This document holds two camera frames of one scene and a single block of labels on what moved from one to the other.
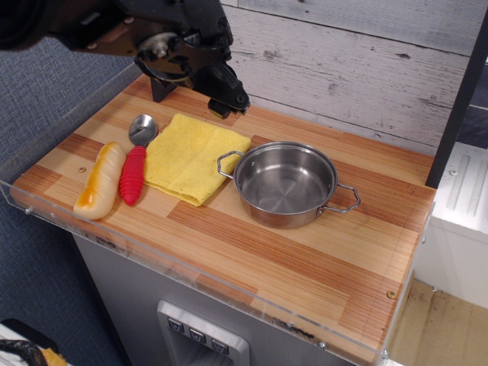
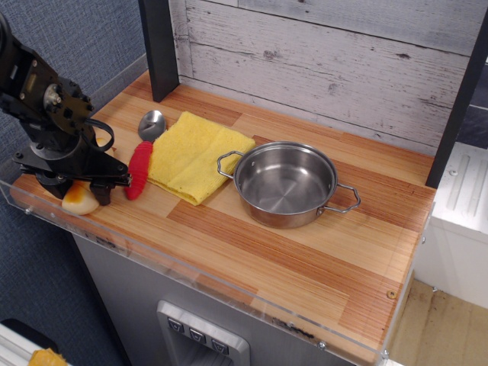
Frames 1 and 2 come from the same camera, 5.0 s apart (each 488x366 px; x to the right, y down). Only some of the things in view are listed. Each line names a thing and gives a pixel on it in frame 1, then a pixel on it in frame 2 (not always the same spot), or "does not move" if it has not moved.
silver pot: [286, 184] does not move
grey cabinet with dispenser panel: [163, 318] does not move
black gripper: [220, 83] -> [88, 164]
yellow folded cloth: [181, 158] does not move
